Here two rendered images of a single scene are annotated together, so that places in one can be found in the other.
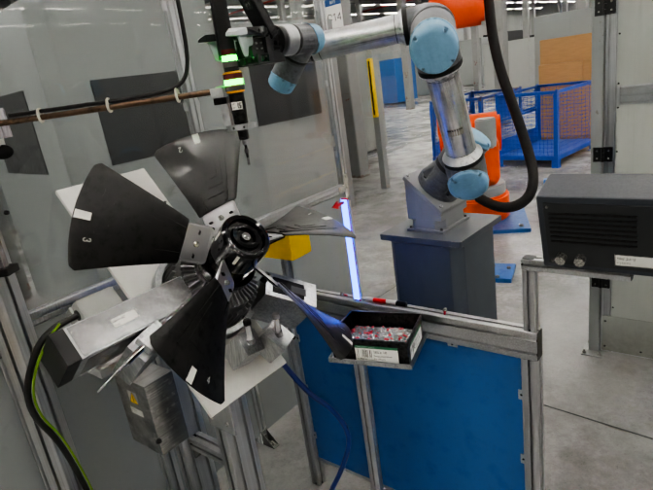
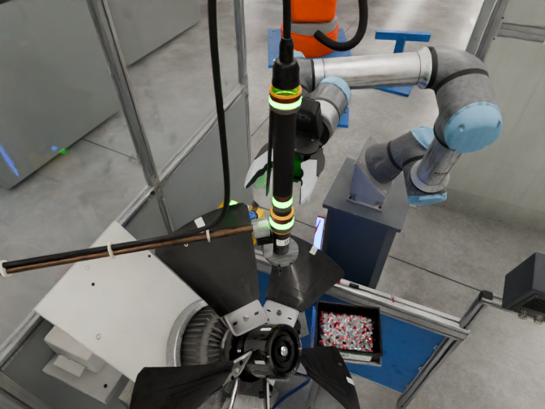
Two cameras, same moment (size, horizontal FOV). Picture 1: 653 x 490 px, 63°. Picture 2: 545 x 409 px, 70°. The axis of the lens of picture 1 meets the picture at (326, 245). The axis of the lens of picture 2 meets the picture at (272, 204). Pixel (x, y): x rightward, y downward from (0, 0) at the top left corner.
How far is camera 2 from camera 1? 1.04 m
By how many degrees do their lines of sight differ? 33
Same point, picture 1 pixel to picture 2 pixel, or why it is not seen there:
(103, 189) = (152, 393)
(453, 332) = (397, 314)
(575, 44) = not seen: outside the picture
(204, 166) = (218, 262)
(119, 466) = not seen: hidden behind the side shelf
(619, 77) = (505, 12)
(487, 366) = (416, 330)
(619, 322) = not seen: hidden behind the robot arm
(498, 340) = (435, 326)
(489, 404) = (407, 344)
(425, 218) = (366, 196)
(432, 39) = (481, 131)
